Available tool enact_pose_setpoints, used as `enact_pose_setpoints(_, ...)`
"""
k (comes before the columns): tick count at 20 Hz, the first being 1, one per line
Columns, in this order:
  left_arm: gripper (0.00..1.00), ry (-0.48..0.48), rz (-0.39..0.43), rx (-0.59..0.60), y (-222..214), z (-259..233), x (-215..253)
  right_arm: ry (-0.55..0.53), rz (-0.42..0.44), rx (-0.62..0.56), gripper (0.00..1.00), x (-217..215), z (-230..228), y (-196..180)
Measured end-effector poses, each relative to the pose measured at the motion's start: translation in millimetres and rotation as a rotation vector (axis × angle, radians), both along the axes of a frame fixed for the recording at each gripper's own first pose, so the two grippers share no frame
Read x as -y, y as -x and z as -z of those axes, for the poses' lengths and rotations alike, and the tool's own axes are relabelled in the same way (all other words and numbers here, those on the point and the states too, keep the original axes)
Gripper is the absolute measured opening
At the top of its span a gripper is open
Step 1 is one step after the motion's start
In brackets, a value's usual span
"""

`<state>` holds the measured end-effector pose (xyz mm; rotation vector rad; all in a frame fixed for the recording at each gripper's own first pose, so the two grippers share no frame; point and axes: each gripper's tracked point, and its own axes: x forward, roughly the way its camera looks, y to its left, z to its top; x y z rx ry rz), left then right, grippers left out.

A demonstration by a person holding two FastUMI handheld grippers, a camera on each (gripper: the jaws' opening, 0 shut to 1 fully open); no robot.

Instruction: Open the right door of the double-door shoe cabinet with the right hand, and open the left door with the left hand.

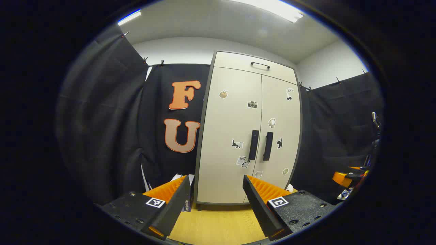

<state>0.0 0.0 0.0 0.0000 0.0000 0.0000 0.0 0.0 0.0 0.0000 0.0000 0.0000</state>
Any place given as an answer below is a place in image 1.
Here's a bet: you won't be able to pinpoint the small ceiling light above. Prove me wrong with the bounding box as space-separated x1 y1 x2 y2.
118 9 142 26

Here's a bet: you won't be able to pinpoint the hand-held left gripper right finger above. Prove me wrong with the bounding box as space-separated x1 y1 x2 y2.
243 175 336 241

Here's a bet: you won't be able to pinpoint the beige double-door shoe cabinet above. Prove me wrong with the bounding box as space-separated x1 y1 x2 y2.
194 50 303 206

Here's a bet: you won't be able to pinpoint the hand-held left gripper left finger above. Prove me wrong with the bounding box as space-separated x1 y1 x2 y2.
97 175 191 240

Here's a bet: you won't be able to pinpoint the long ceiling light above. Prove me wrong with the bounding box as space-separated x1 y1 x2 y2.
235 0 304 23

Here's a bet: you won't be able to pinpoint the white and blue boxes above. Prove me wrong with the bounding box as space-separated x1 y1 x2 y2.
169 174 195 212

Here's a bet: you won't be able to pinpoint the black door handle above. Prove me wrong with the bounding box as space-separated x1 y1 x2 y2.
248 130 260 161
263 132 274 161

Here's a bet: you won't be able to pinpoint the grey metal bracket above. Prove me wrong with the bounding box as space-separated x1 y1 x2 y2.
371 111 382 131

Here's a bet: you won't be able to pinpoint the black backdrop cloth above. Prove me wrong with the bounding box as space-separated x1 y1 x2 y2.
291 70 384 205
56 26 212 206

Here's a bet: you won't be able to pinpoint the beige cabinet door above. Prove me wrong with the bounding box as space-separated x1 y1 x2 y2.
197 66 263 205
244 74 302 203

